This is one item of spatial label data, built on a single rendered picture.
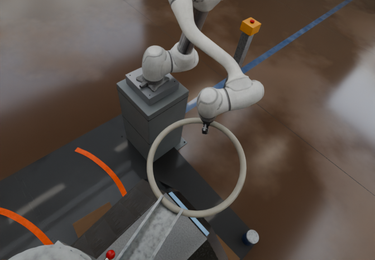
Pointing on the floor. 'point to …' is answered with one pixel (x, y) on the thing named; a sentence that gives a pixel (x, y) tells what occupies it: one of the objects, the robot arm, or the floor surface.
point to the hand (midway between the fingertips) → (206, 126)
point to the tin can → (250, 237)
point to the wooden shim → (228, 250)
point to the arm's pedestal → (152, 119)
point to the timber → (83, 224)
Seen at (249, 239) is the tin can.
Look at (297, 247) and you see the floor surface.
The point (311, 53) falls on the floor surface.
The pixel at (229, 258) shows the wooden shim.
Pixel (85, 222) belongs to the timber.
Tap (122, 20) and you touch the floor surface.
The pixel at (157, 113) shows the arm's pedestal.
